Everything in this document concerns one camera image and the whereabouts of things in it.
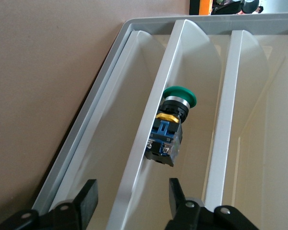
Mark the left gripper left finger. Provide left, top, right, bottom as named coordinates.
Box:
left=0, top=178, right=99, bottom=230

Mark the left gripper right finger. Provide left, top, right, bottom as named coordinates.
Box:
left=164, top=177, right=260, bottom=230

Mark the green mushroom push button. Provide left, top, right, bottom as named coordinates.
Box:
left=144, top=85, right=198, bottom=168

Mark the white drawer cabinet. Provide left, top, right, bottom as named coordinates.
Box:
left=32, top=12, right=288, bottom=230

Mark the orange button box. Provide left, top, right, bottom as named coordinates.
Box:
left=189, top=0, right=213, bottom=16

